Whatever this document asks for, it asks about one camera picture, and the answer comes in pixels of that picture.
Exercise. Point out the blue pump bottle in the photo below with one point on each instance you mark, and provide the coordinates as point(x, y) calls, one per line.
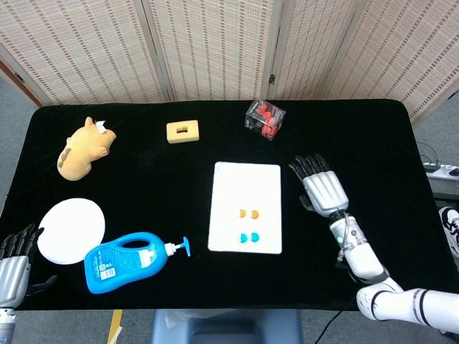
point(114, 268)

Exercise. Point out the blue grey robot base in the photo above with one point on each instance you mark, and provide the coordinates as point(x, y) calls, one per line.
point(226, 328)

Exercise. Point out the woven folding screen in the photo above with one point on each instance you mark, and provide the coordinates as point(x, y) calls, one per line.
point(215, 46)

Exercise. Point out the orange button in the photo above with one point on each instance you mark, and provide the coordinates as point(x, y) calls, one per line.
point(255, 214)
point(242, 213)

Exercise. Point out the teal button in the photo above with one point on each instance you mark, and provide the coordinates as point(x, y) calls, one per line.
point(254, 237)
point(243, 237)

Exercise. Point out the tan plush animal toy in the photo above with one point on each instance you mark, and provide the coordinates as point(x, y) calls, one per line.
point(82, 154)

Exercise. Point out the clear box with red pieces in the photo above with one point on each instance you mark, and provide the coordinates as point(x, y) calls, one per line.
point(265, 120)

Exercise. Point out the black tablecloth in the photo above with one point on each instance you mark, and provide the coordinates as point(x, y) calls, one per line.
point(161, 186)

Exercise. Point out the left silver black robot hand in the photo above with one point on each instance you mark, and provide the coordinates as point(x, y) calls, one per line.
point(12, 279)

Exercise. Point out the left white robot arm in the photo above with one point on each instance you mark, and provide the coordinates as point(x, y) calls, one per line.
point(6, 326)

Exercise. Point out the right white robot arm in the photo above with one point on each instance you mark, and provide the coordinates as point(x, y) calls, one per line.
point(362, 258)

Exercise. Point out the yellow sponge block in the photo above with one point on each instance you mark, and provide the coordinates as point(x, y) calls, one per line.
point(183, 135)

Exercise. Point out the yellow floor tape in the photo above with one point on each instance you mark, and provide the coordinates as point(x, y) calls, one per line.
point(114, 328)

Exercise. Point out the white power strip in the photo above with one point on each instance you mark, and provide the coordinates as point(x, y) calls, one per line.
point(443, 170)

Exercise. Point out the white rectangular board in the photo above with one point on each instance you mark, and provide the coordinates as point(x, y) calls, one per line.
point(245, 186)

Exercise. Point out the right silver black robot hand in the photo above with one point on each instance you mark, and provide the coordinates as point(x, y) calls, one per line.
point(324, 191)

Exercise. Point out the white round plate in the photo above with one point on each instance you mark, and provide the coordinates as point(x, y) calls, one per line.
point(71, 225)

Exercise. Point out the white black sneaker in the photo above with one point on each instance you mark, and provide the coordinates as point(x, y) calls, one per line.
point(450, 225)

